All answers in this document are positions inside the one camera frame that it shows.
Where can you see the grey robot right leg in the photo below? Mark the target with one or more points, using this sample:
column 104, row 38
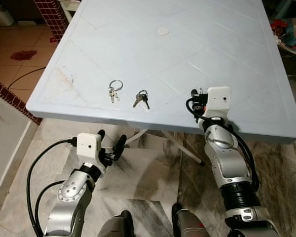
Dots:
column 190, row 224

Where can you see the white metal table leg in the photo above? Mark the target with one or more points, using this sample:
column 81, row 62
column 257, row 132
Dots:
column 138, row 136
column 182, row 147

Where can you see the grey robot leg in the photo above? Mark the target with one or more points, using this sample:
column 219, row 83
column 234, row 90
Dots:
column 116, row 226
column 190, row 224

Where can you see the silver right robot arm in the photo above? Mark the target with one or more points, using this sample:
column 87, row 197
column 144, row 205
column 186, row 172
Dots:
column 227, row 163

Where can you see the white plastic container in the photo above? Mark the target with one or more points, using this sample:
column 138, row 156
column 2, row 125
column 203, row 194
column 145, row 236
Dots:
column 0, row 17

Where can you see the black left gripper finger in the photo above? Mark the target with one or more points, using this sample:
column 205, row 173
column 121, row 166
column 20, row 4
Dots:
column 100, row 136
column 121, row 146

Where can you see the dark red tiled kerb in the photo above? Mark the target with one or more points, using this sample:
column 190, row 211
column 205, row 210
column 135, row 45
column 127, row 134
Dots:
column 15, row 98

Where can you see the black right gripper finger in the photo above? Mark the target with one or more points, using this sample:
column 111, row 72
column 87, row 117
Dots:
column 194, row 92

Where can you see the dark red tiled pillar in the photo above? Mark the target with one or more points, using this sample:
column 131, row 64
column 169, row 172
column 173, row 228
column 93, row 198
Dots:
column 52, row 17

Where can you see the grey robot left leg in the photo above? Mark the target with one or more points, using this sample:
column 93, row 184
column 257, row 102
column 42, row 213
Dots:
column 116, row 226

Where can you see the keys with black head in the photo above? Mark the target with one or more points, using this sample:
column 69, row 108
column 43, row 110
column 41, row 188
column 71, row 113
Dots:
column 142, row 96

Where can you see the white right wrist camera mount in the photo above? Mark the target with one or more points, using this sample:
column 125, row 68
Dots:
column 219, row 102

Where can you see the round white table cap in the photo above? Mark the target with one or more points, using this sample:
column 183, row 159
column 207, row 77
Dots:
column 162, row 31

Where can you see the light blue plastic table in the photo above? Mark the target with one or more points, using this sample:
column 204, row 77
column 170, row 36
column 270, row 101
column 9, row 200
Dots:
column 163, row 64

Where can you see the colourful printed cushion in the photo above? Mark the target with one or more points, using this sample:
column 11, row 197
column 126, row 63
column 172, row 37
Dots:
column 286, row 34

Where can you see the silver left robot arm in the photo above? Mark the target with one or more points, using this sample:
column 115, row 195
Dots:
column 71, row 197

